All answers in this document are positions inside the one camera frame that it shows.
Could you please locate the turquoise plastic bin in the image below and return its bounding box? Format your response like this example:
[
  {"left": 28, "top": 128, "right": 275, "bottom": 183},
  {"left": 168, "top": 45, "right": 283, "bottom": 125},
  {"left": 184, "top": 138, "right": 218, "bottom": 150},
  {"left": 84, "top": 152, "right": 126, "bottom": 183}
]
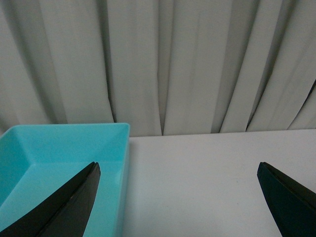
[{"left": 0, "top": 123, "right": 130, "bottom": 237}]

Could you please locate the grey pleated curtain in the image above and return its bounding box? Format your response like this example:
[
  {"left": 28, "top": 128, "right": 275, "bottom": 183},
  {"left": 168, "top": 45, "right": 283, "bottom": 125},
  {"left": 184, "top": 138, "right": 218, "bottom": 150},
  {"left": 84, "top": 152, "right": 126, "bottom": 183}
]
[{"left": 0, "top": 0, "right": 316, "bottom": 136}]

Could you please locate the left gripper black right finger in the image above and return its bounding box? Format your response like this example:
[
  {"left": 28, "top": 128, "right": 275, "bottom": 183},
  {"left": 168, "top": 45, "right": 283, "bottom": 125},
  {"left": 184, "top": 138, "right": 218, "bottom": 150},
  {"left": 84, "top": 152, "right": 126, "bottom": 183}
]
[{"left": 257, "top": 162, "right": 316, "bottom": 237}]

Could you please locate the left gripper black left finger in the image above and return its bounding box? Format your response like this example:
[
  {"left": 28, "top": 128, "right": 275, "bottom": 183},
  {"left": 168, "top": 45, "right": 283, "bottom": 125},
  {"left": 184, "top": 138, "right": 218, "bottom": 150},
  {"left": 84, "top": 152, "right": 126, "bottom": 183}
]
[{"left": 0, "top": 162, "right": 101, "bottom": 237}]

